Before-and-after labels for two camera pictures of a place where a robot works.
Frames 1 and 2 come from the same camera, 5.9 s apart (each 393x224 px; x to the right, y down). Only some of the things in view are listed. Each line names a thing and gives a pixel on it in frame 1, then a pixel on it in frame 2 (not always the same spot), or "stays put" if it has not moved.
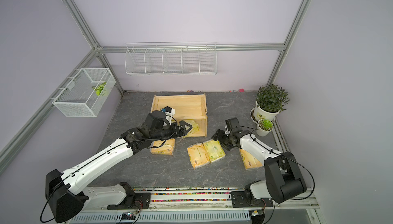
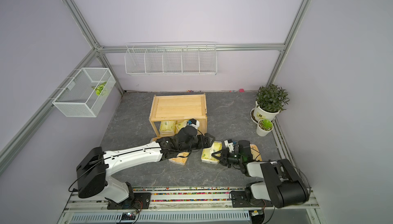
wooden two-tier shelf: x=190 y=107 stays put
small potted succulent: x=264 y=127 stays put
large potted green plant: x=270 y=100 stays put
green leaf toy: x=99 y=89 stays put
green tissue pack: x=214 y=150 stays put
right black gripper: x=218 y=135 → x=223 y=160
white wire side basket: x=82 y=95 stays put
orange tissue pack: x=198 y=155 → x=181 y=158
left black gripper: x=176 y=130 → x=208 y=144
